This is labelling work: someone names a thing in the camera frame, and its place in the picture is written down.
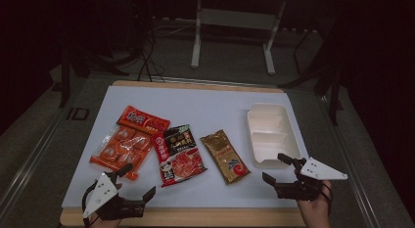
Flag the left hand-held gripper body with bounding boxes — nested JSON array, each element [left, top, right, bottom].
[[81, 171, 146, 222]]

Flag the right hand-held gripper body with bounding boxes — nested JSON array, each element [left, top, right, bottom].
[[275, 157, 348, 203]]

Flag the white compartment tray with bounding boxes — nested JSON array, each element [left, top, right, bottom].
[[246, 103, 302, 170]]

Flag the red and black seasoning packet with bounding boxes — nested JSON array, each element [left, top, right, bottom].
[[151, 123, 208, 188]]

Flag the gold-brown seasoning packet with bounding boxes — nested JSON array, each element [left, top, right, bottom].
[[200, 129, 252, 186]]

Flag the person's left hand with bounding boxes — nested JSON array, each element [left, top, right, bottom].
[[87, 217, 122, 228]]

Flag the person's right hand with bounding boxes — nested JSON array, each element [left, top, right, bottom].
[[297, 180, 334, 228]]

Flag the orange-red soup base cube packet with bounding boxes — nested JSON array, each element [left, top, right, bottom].
[[89, 105, 171, 182]]

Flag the black metal stand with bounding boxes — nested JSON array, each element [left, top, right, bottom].
[[280, 25, 346, 126], [57, 41, 130, 109]]

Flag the white table mat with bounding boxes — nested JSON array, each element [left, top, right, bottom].
[[61, 85, 318, 209]]

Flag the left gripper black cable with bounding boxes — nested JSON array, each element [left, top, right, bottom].
[[81, 180, 99, 227]]

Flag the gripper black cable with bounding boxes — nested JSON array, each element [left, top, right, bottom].
[[321, 182, 335, 211], [81, 180, 99, 227]]

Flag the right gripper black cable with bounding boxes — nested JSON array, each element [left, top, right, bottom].
[[321, 182, 335, 211]]

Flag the grey metal floor rail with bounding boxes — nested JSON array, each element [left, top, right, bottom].
[[321, 97, 381, 228], [0, 107, 68, 216]]

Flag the black rectangular floor bracket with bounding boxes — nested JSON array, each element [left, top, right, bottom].
[[66, 107, 90, 121]]

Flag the black floor cables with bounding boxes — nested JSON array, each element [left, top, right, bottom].
[[136, 31, 165, 83]]

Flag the white metal desk frame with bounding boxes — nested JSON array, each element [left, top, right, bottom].
[[190, 0, 288, 75]]

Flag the white floor cable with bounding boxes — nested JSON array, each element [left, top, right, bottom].
[[152, 22, 197, 38]]

